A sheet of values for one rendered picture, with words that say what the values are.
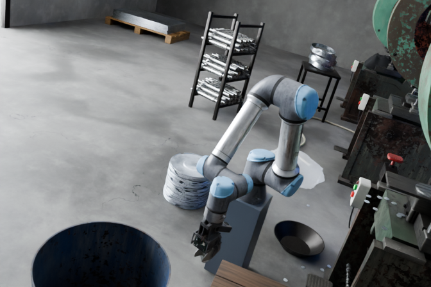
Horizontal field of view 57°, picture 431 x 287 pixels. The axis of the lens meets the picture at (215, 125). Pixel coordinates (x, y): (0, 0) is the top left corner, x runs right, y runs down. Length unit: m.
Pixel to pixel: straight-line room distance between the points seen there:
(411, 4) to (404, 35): 0.20
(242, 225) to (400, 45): 1.68
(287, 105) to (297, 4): 6.85
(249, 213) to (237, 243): 0.18
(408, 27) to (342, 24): 5.32
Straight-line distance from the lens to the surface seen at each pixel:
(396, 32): 2.94
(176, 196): 2.45
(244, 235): 1.91
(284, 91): 1.47
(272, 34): 8.38
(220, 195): 1.34
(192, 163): 2.49
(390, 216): 1.78
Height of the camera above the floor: 1.42
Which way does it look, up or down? 23 degrees down
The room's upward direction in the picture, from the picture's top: 14 degrees clockwise
